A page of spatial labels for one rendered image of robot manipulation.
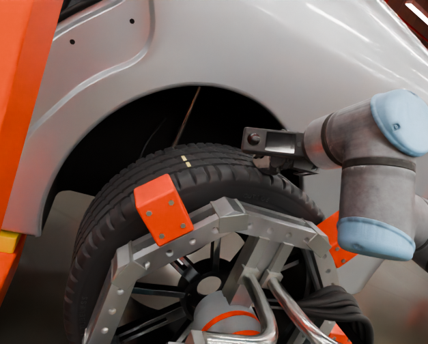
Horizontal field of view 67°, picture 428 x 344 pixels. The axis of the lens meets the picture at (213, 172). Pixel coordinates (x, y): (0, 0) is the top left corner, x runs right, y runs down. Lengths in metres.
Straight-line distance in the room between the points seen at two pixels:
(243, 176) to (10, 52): 0.46
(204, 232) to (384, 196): 0.30
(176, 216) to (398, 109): 0.36
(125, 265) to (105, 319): 0.12
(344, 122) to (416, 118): 0.09
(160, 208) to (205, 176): 0.14
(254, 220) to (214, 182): 0.11
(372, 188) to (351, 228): 0.06
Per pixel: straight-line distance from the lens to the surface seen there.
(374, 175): 0.45
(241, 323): 0.69
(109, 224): 0.66
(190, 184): 0.63
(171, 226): 0.56
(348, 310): 0.68
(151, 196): 0.54
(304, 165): 0.64
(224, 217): 0.58
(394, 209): 0.45
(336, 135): 0.50
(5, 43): 0.35
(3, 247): 1.05
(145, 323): 0.84
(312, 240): 0.69
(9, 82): 0.35
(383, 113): 0.46
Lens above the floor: 1.30
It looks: 14 degrees down
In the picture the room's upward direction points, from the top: 24 degrees clockwise
